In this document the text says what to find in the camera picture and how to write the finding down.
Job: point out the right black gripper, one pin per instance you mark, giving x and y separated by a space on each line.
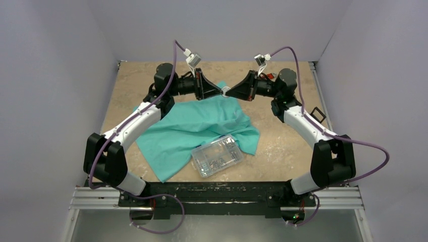
252 85

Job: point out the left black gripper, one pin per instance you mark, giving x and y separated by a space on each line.
204 88

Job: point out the teal t-shirt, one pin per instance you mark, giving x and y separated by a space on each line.
167 144

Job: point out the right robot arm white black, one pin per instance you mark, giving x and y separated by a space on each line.
332 159

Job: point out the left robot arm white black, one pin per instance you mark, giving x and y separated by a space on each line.
105 154

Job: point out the clear plastic screw box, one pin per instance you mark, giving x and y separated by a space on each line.
216 155

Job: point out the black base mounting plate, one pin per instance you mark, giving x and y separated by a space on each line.
171 192

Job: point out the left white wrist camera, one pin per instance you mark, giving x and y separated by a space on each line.
192 60

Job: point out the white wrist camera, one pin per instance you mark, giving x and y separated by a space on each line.
261 61
192 60

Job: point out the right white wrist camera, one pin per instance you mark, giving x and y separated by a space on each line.
261 61

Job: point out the small black wire stand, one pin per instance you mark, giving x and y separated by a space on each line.
318 115

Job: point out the aluminium frame rail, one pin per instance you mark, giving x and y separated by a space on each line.
109 198

